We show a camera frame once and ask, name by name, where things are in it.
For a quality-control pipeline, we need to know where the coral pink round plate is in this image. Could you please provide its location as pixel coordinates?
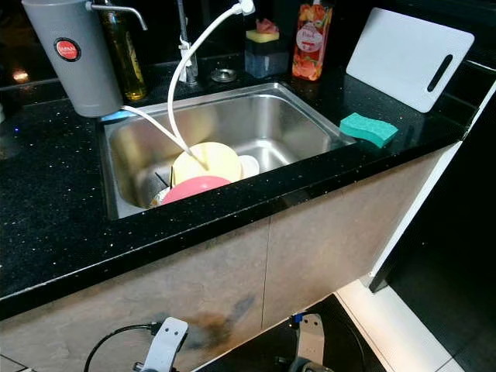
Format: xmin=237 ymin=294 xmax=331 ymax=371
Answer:
xmin=161 ymin=175 xmax=233 ymax=206

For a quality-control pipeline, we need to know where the grey water filter canister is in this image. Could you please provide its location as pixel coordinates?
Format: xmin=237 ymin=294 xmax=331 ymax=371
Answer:
xmin=22 ymin=0 xmax=148 ymax=119

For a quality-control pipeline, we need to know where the white floral plate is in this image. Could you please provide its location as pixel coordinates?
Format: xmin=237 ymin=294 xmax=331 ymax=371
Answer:
xmin=151 ymin=186 xmax=171 ymax=208

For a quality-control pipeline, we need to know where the oil bottle with green cap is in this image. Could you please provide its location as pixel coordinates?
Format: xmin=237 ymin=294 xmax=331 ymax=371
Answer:
xmin=97 ymin=0 xmax=148 ymax=102

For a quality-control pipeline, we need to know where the yellow round plate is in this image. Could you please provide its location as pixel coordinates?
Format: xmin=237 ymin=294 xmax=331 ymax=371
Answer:
xmin=171 ymin=142 xmax=244 ymax=185

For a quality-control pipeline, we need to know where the chrome gooseneck faucet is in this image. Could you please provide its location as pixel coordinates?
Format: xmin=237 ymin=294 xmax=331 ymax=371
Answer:
xmin=177 ymin=0 xmax=255 ymax=86

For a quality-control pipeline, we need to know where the round steel hole cover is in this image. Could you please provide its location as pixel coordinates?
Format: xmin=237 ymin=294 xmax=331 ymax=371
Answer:
xmin=211 ymin=68 xmax=238 ymax=84

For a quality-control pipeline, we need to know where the small white bowl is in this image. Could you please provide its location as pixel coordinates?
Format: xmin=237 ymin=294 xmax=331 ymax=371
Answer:
xmin=239 ymin=155 xmax=260 ymax=181

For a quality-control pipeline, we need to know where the stainless steel sink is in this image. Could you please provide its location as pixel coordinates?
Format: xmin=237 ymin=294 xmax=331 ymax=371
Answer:
xmin=99 ymin=82 xmax=357 ymax=220

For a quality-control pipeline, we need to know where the clear sponge holder box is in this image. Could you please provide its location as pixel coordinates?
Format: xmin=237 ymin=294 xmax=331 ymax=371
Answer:
xmin=244 ymin=19 xmax=285 ymax=78

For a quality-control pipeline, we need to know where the yellow sponge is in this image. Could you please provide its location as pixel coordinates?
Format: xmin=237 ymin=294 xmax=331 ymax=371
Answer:
xmin=246 ymin=30 xmax=280 ymax=43

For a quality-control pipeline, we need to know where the red scrub pad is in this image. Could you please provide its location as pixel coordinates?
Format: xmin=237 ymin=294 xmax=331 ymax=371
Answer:
xmin=256 ymin=19 xmax=280 ymax=36

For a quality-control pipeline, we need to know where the peach soap pump bottle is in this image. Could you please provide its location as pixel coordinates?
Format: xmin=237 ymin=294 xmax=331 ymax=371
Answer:
xmin=291 ymin=0 xmax=334 ymax=82

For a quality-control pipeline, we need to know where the narrow tan cabinet door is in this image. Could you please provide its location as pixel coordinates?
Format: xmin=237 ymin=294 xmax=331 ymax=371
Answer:
xmin=260 ymin=143 xmax=466 ymax=330

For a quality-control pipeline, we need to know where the green sponge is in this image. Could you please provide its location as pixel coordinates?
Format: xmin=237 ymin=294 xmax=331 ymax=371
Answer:
xmin=339 ymin=112 xmax=399 ymax=149

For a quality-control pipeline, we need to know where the white cutting board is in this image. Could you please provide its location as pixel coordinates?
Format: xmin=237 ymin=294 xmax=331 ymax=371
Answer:
xmin=346 ymin=7 xmax=475 ymax=114

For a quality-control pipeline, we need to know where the short white hose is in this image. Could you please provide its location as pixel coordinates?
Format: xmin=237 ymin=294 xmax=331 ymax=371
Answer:
xmin=122 ymin=105 xmax=187 ymax=156

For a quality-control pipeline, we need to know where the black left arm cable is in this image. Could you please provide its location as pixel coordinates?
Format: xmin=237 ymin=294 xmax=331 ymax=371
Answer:
xmin=84 ymin=322 xmax=160 ymax=372

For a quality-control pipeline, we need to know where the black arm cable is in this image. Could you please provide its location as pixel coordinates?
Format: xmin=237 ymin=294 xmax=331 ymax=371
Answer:
xmin=275 ymin=310 xmax=365 ymax=372
xmin=84 ymin=322 xmax=160 ymax=372

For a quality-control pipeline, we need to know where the long white hose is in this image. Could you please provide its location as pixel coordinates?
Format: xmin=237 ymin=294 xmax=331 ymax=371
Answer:
xmin=167 ymin=4 xmax=246 ymax=156

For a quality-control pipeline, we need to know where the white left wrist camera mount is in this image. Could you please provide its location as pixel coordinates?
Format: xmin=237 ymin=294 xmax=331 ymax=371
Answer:
xmin=141 ymin=317 xmax=189 ymax=372

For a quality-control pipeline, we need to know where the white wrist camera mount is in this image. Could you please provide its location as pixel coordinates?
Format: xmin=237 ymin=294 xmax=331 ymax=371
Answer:
xmin=293 ymin=313 xmax=328 ymax=372
xmin=141 ymin=317 xmax=189 ymax=372

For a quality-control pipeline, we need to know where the white hose clip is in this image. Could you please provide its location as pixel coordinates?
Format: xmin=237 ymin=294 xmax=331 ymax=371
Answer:
xmin=178 ymin=40 xmax=193 ymax=67

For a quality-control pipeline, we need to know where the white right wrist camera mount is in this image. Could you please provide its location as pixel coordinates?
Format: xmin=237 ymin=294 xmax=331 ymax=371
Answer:
xmin=293 ymin=313 xmax=328 ymax=372

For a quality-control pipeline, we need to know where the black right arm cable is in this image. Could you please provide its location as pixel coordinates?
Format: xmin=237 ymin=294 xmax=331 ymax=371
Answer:
xmin=275 ymin=310 xmax=365 ymax=372

